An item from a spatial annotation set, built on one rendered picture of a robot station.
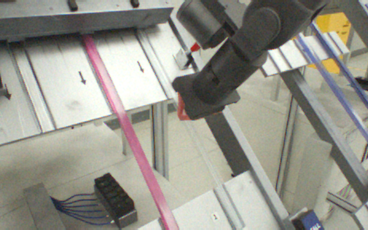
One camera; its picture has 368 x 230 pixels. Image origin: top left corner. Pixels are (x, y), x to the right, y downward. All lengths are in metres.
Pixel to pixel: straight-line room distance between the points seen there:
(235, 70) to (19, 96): 0.31
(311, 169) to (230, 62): 0.50
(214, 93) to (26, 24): 0.30
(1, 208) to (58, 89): 0.51
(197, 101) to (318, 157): 0.44
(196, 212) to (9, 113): 0.31
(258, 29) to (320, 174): 0.55
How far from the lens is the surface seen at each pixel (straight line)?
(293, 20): 0.33
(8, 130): 0.47
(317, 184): 0.83
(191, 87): 0.44
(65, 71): 0.52
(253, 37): 0.33
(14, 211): 0.91
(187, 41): 0.62
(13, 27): 0.51
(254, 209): 0.55
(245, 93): 1.59
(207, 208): 0.50
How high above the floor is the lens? 1.17
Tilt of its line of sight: 26 degrees down
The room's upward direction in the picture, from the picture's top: straight up
